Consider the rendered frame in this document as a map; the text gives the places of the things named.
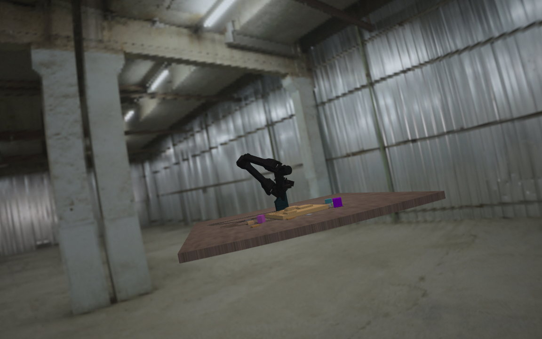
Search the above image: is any tan puzzle board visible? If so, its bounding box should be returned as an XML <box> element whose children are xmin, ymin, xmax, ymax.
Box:
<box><xmin>265</xmin><ymin>204</ymin><xmax>329</xmax><ymax>219</ymax></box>

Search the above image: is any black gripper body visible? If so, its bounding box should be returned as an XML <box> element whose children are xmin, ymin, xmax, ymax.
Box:
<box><xmin>272</xmin><ymin>176</ymin><xmax>291</xmax><ymax>191</ymax></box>

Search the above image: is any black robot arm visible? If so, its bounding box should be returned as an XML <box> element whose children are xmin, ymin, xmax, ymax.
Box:
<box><xmin>236</xmin><ymin>153</ymin><xmax>292</xmax><ymax>199</ymax></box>

